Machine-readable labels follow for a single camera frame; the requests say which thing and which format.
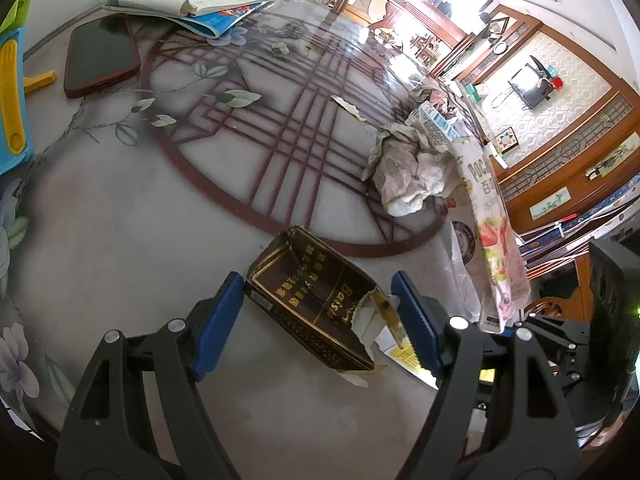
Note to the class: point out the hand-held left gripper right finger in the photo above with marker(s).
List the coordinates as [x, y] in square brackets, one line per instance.
[417, 330]

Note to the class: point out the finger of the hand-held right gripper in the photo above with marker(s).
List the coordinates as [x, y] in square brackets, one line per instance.
[562, 330]

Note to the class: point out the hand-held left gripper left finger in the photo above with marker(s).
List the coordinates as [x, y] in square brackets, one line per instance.
[217, 330]

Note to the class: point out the dark brown cardboard box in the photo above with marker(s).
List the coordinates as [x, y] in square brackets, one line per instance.
[310, 300]

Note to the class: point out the carved wooden dining chair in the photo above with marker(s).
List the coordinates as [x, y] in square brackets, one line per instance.
[555, 307]

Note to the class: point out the yellow printed wrapper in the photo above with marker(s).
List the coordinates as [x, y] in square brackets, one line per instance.
[402, 356]

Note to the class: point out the translucent wrapper with round logo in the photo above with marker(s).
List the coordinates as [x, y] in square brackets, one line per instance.
[462, 242]

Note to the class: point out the small bamboo painting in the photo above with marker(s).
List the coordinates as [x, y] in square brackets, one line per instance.
[550, 204]

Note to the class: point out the tall flower painting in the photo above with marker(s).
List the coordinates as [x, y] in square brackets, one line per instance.
[612, 162]

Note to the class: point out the crumpled grey white paper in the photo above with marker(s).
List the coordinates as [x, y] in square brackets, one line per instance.
[410, 170]

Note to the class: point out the geometric framed picture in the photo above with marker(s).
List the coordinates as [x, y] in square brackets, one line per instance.
[506, 141]

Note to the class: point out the blue white milk carton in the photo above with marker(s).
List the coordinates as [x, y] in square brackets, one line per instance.
[435, 125]

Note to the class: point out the torn paper scrap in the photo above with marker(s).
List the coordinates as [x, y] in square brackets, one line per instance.
[350, 106]

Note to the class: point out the crumpled pinkish paper ball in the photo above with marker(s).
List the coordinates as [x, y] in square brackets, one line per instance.
[425, 96]

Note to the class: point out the phone with red case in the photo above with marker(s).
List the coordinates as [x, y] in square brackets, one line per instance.
[100, 57]

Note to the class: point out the blue yellow plastic stand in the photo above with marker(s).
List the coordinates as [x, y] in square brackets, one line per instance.
[12, 110]

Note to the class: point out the blue cover book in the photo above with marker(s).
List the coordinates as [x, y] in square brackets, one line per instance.
[220, 22]

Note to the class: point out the hanging wall scrolls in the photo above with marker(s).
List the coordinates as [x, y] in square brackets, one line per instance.
[570, 242]

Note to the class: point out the wall shelf with coloured items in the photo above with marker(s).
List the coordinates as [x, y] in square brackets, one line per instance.
[550, 77]

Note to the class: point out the wall television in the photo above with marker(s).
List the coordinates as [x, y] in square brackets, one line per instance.
[525, 85]

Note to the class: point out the round wall mirror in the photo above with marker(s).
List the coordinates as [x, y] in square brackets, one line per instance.
[500, 47]

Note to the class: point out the diamond wall decoration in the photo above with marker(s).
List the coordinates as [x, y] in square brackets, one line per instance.
[500, 27]

